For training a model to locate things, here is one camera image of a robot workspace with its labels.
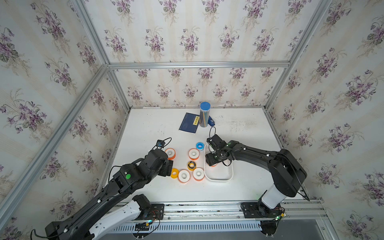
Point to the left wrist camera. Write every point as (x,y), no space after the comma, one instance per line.
(160,144)

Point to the blue sealing tape roll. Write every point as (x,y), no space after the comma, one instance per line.
(200,146)

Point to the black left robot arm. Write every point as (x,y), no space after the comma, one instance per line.
(128,179)

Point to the yellow black tape roll right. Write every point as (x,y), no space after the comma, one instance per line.
(192,165)

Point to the aluminium mounting rail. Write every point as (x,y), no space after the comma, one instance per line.
(215,211)

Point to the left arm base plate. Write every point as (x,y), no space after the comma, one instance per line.
(156,211)

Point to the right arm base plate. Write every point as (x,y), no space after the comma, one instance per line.
(258,210)

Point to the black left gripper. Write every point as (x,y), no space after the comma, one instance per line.
(167,168)

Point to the dark blue book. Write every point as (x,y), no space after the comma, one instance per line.
(190,123)

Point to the white plastic storage box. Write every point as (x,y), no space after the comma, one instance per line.
(219,173)

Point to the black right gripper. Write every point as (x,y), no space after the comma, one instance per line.
(209,159)

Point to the plain yellow tape roll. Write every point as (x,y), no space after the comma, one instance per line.
(175,173)

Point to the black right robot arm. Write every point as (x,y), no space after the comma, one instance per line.
(287,173)

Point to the striped cylinder with blue lid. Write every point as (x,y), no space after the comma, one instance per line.
(204,114)

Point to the small circuit board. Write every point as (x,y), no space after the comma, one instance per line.
(142,226)

